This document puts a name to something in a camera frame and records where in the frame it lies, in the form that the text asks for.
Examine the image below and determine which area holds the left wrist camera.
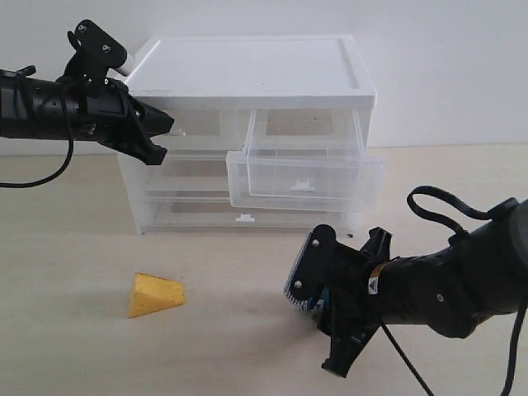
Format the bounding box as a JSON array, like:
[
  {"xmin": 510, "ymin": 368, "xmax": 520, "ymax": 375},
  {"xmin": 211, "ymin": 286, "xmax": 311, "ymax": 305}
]
[{"xmin": 63, "ymin": 19, "xmax": 136, "ymax": 87}]

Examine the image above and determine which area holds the white blue pill bottle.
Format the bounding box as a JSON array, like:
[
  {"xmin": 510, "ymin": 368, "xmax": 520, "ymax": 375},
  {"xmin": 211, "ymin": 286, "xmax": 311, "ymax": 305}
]
[{"xmin": 301, "ymin": 288, "xmax": 330, "ymax": 314}]

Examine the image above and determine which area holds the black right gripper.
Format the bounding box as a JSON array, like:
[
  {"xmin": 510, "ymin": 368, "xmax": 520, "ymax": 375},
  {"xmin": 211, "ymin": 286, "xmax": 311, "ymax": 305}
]
[{"xmin": 317, "ymin": 227, "xmax": 393, "ymax": 378}]

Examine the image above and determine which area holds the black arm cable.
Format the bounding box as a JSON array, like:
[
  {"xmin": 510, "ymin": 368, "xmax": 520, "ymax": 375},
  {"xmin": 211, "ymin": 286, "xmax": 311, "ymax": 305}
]
[
  {"xmin": 0, "ymin": 73, "xmax": 75, "ymax": 189},
  {"xmin": 379, "ymin": 185, "xmax": 528, "ymax": 396}
]

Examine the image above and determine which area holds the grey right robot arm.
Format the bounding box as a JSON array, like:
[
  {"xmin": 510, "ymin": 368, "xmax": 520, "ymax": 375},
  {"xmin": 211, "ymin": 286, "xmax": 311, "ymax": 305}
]
[{"xmin": 318, "ymin": 199, "xmax": 527, "ymax": 378}]

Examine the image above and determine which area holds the middle wide clear drawer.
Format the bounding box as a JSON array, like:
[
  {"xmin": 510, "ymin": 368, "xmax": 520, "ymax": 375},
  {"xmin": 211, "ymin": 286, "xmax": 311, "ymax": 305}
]
[{"xmin": 142, "ymin": 150, "xmax": 232, "ymax": 193}]

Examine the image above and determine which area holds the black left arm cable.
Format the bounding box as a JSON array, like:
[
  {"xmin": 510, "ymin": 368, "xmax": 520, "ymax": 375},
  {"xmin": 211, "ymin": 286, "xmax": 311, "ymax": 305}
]
[{"xmin": 0, "ymin": 73, "xmax": 75, "ymax": 189}]

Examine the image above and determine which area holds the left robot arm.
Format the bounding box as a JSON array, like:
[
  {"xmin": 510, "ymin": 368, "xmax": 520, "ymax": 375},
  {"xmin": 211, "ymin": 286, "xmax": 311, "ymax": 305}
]
[{"xmin": 1, "ymin": 66, "xmax": 174, "ymax": 166}]

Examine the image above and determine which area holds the wide clear drawer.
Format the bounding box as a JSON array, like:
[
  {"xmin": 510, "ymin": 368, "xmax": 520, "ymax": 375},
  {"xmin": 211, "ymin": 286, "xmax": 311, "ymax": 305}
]
[
  {"xmin": 142, "ymin": 150, "xmax": 232, "ymax": 193},
  {"xmin": 139, "ymin": 195, "xmax": 351, "ymax": 231}
]

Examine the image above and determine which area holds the bottom wide clear drawer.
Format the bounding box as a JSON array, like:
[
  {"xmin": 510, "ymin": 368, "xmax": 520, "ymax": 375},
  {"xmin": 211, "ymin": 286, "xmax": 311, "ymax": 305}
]
[{"xmin": 139, "ymin": 195, "xmax": 351, "ymax": 231}]

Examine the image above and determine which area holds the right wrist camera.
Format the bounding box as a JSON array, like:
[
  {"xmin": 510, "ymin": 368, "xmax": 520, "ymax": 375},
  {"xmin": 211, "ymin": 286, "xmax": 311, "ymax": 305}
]
[{"xmin": 284, "ymin": 224, "xmax": 337, "ymax": 308}]

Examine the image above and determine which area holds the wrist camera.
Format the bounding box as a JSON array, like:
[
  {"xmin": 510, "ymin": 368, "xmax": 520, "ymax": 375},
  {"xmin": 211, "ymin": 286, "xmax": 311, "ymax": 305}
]
[
  {"xmin": 63, "ymin": 19, "xmax": 136, "ymax": 87},
  {"xmin": 284, "ymin": 224, "xmax": 337, "ymax": 308}
]

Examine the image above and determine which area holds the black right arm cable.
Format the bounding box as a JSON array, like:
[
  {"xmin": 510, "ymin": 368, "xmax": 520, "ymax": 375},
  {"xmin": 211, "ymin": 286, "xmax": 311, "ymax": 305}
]
[{"xmin": 379, "ymin": 185, "xmax": 528, "ymax": 396}]

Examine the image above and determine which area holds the yellow cheese wedge toy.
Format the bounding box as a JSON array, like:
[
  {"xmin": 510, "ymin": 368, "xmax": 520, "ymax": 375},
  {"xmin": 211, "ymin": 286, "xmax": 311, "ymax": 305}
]
[{"xmin": 127, "ymin": 272, "xmax": 186, "ymax": 318}]

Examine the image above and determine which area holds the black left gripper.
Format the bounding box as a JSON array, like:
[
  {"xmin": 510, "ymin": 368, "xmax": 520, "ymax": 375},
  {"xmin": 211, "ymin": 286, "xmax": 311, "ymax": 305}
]
[{"xmin": 80, "ymin": 78, "xmax": 174, "ymax": 166}]

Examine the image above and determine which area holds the white plastic drawer cabinet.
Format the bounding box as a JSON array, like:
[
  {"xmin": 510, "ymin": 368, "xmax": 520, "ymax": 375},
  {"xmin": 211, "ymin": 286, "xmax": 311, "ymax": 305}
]
[{"xmin": 119, "ymin": 35, "xmax": 376, "ymax": 235}]

